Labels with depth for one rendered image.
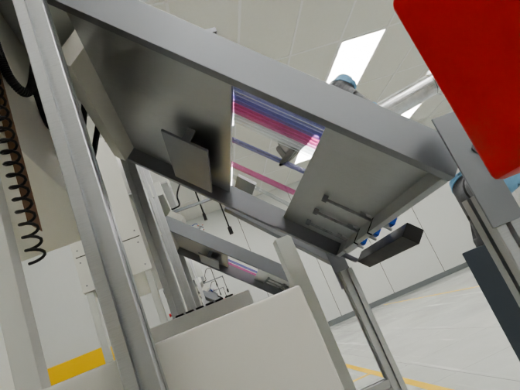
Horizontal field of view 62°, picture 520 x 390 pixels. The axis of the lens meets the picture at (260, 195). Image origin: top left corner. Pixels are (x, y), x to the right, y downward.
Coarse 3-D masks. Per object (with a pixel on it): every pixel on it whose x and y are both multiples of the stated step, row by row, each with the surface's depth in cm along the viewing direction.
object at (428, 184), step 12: (420, 180) 75; (432, 180) 69; (444, 180) 65; (408, 192) 80; (420, 192) 72; (432, 192) 70; (396, 204) 84; (408, 204) 77; (384, 216) 90; (396, 216) 84; (360, 228) 110; (372, 228) 96; (348, 240) 119; (360, 240) 106
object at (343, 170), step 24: (336, 144) 77; (360, 144) 74; (312, 168) 91; (336, 168) 86; (360, 168) 82; (384, 168) 78; (408, 168) 74; (312, 192) 103; (336, 192) 96; (360, 192) 91; (384, 192) 86; (288, 216) 127; (312, 216) 118; (336, 216) 110; (336, 240) 128
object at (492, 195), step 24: (0, 0) 88; (432, 120) 61; (456, 120) 61; (456, 144) 60; (480, 168) 59; (480, 192) 58; (504, 192) 58; (504, 216) 57; (336, 264) 133; (192, 312) 87; (216, 312) 87; (168, 336) 85; (384, 384) 119
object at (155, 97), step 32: (96, 32) 79; (96, 64) 92; (128, 64) 85; (160, 64) 79; (128, 96) 99; (160, 96) 92; (192, 96) 85; (224, 96) 80; (128, 128) 119; (160, 128) 109; (192, 128) 100; (224, 128) 92; (192, 160) 108; (224, 160) 109
